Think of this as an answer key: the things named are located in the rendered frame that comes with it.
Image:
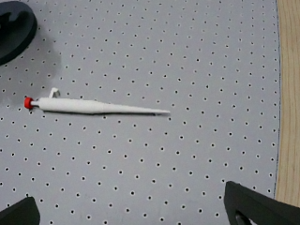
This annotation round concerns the grey base plate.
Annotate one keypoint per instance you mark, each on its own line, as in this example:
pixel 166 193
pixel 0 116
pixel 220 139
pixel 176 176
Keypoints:
pixel 215 65

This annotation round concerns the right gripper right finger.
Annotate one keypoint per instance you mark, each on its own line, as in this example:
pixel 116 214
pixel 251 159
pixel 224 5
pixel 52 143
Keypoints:
pixel 243 204

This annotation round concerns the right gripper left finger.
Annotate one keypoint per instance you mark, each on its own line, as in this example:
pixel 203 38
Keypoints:
pixel 24 212

